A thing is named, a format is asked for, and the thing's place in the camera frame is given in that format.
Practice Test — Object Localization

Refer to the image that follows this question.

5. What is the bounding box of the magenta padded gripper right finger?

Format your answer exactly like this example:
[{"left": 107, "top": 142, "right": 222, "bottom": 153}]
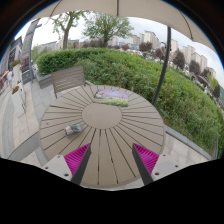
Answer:
[{"left": 131, "top": 143, "right": 181, "bottom": 186}]

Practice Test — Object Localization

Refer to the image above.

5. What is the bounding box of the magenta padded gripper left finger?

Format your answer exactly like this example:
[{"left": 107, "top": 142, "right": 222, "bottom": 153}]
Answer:
[{"left": 42, "top": 143, "right": 92, "bottom": 186}]

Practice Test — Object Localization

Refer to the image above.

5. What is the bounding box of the round slatted wooden table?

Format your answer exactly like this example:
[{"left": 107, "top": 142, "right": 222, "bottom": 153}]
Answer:
[{"left": 39, "top": 85, "right": 165, "bottom": 188}]

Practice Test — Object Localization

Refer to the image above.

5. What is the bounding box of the green trimmed hedge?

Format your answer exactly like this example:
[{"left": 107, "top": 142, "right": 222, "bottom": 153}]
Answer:
[{"left": 37, "top": 48, "right": 224, "bottom": 151}]

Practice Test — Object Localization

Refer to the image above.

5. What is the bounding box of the white planter box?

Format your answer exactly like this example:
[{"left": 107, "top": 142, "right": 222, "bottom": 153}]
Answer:
[{"left": 11, "top": 83, "right": 26, "bottom": 117}]

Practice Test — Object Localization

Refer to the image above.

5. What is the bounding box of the dark umbrella pole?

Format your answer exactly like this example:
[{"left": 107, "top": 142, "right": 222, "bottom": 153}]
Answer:
[{"left": 151, "top": 25, "right": 172, "bottom": 107}]

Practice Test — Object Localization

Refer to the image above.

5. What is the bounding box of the beige patio umbrella canopy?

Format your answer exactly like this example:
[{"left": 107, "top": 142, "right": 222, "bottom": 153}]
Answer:
[{"left": 33, "top": 0, "right": 215, "bottom": 50}]

